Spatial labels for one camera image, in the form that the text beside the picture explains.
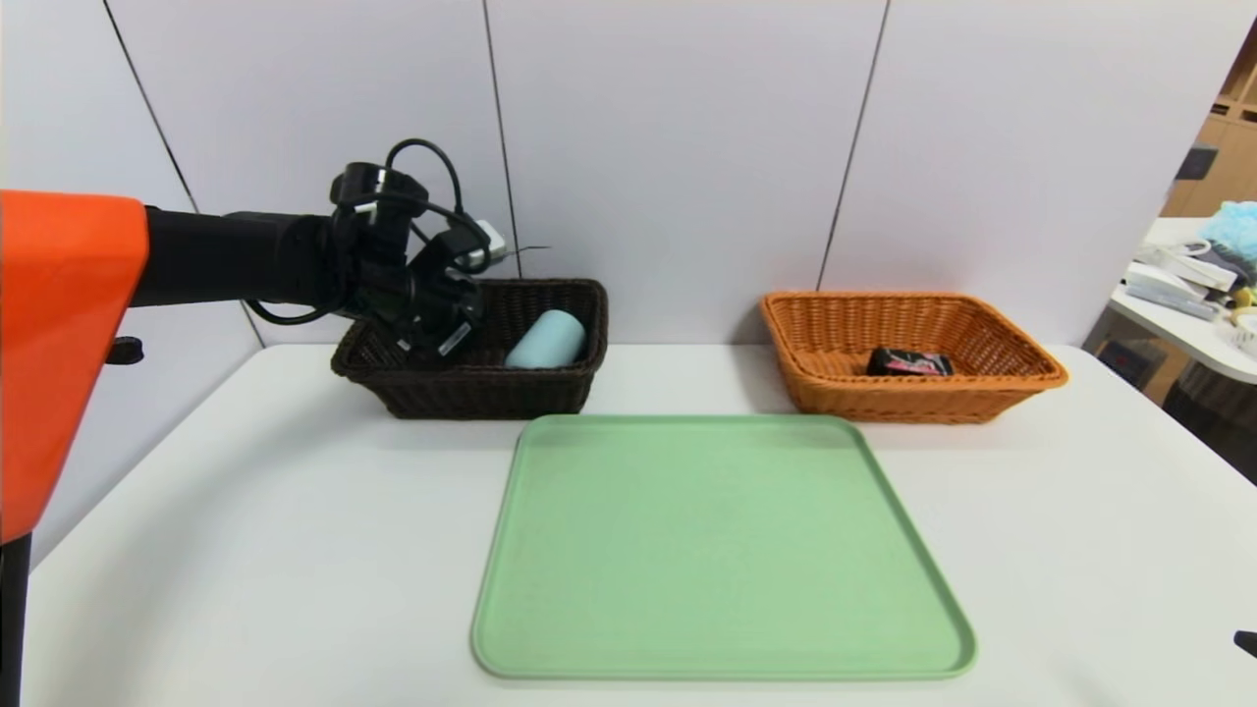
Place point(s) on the light blue fluffy cloth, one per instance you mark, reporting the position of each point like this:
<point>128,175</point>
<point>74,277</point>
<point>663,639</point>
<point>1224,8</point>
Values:
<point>1235,231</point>

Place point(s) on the orange and black left arm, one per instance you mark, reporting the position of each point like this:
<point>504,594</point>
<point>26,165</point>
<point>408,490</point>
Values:
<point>98,295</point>

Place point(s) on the dark brown wicker basket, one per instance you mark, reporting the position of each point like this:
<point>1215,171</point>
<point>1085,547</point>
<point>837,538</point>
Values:
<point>491,388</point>

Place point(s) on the white side table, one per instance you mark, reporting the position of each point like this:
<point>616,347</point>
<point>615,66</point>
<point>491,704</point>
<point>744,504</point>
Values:
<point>1178,339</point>

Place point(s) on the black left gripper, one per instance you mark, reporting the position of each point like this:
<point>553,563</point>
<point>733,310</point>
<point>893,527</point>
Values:
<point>449,343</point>

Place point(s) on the blue-grey plastic tumbler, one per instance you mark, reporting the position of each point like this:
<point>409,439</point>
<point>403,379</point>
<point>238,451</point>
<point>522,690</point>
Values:
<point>547,341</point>

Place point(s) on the orange wicker basket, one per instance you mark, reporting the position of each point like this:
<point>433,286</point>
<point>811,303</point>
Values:
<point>835,383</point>

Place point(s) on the white power strip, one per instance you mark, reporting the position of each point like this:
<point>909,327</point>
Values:
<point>1169,295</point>

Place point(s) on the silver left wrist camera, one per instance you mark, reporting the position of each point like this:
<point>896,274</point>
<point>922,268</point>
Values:
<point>486,243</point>

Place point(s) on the white flat box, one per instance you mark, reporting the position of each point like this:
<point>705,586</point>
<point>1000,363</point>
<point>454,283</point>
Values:
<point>1193,265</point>

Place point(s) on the wooden shelving unit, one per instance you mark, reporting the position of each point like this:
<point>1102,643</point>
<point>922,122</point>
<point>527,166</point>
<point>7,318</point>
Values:
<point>1228,147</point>

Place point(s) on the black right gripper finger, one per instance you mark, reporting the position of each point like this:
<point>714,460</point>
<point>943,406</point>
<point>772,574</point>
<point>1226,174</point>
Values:
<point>1247,643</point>

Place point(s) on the light green plastic tray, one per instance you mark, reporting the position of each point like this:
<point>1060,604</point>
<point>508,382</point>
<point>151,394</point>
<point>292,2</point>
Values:
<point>717,560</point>

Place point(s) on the black pink chewing gum box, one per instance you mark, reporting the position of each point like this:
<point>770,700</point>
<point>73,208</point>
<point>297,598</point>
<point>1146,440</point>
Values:
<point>908,362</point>

